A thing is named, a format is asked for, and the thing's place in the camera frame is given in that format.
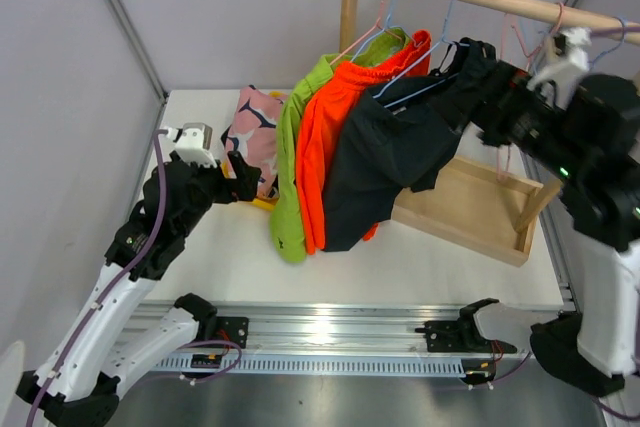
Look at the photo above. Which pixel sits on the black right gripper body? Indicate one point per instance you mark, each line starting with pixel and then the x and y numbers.
pixel 519 116

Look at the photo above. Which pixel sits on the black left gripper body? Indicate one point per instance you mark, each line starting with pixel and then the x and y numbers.
pixel 212 187

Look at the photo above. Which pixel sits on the pink patterned shorts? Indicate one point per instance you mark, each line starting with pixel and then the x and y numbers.
pixel 255 132

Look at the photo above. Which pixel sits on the orange shorts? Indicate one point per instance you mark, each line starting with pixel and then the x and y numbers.
pixel 324 118

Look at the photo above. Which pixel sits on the dark navy shorts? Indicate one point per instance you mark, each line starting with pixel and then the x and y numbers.
pixel 398 136

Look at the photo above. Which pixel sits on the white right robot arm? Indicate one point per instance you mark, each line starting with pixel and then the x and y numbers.
pixel 586 146

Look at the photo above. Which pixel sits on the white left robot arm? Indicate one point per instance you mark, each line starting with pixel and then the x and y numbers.
pixel 86 377

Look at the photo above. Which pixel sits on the lime green shorts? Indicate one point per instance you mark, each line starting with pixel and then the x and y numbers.
pixel 285 222

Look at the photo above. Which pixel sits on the wooden tray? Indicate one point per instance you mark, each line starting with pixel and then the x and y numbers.
pixel 472 207

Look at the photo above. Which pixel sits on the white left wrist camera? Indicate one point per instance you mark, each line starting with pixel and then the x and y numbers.
pixel 193 144

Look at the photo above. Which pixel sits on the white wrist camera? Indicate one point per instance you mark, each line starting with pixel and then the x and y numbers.
pixel 193 144
pixel 568 64

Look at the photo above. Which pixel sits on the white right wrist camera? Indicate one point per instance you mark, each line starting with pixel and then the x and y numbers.
pixel 568 64

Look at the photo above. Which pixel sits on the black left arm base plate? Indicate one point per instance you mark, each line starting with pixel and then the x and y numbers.
pixel 234 329

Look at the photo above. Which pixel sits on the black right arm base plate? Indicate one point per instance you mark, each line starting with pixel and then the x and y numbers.
pixel 459 336

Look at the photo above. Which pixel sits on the aluminium mounting rail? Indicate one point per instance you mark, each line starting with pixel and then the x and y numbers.
pixel 365 342

